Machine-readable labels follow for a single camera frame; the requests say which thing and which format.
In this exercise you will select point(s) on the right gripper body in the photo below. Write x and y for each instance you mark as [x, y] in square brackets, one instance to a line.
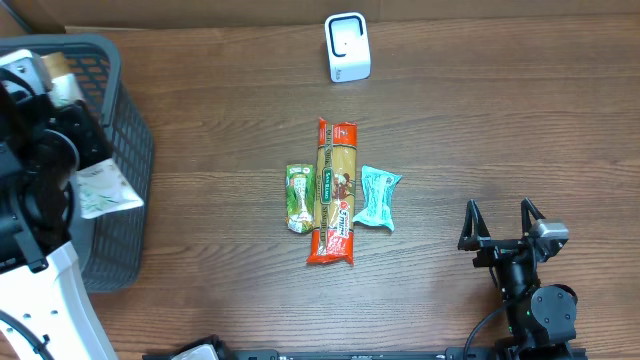
[501, 251]

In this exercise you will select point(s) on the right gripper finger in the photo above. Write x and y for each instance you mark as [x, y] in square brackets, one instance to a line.
[475, 234]
[529, 215]

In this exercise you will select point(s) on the teal packet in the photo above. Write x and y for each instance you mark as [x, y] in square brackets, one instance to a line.
[378, 187]

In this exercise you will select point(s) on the orange spaghetti packet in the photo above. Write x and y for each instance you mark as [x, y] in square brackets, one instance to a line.
[335, 193]

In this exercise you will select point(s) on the green snack packet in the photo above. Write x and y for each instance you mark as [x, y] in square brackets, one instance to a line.
[300, 197]

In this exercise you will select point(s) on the white tube with gold cap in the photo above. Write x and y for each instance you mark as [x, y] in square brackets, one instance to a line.
[103, 187]

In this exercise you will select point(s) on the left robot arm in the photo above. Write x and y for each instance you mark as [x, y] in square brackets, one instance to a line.
[45, 309]

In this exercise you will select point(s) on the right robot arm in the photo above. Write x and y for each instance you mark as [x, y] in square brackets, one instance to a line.
[541, 319]

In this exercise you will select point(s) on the white barcode scanner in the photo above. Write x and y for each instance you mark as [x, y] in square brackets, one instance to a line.
[348, 47]

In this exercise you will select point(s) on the grey plastic shopping basket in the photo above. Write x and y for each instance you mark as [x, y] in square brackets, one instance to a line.
[110, 246]

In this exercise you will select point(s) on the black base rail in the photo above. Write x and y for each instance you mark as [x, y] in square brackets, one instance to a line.
[213, 347]

